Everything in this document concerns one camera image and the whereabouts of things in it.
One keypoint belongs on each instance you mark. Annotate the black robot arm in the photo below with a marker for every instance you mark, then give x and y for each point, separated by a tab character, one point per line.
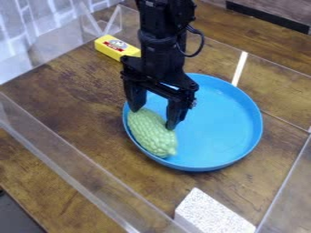
166	17

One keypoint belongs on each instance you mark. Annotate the green bumpy bitter gourd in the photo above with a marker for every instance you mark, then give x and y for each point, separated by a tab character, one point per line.
148	127

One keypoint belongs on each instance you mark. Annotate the clear acrylic enclosure wall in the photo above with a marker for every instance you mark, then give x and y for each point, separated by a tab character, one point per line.
82	178

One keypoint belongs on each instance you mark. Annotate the yellow rectangular block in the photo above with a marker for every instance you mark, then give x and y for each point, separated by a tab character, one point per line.
116	47

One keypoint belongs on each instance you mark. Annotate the blue round plastic tray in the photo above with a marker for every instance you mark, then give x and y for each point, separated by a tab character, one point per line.
221	130

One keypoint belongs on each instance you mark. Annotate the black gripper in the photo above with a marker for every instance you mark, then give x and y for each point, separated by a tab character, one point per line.
157	72

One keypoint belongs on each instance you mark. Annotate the white speckled foam block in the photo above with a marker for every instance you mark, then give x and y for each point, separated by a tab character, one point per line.
204	215

